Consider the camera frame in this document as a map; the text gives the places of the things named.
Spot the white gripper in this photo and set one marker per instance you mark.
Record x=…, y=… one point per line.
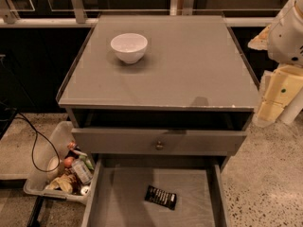
x=286, y=38

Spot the black rxbar chocolate wrapper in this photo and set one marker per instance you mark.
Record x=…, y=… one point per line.
x=161, y=197

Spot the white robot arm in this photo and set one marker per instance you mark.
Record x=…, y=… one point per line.
x=285, y=45

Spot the grey drawer cabinet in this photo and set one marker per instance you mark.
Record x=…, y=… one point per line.
x=191, y=77

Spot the brass drawer knob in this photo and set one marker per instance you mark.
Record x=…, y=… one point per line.
x=159, y=145

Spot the closed grey top drawer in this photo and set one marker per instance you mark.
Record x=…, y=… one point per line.
x=143, y=141

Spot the open grey middle drawer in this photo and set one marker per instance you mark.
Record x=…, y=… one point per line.
x=143, y=191

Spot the white ceramic bowl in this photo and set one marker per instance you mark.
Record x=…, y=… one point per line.
x=129, y=47

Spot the plastic bottle in bin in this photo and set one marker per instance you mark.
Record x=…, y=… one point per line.
x=82, y=171

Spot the red apple in bin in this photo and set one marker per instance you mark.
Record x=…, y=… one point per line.
x=68, y=161

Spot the clear plastic storage bin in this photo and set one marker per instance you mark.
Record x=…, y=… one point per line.
x=48, y=157

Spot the yellow crumpled snack bag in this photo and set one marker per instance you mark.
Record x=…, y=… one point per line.
x=66, y=183

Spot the metal railing frame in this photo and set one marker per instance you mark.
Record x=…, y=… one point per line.
x=60, y=13

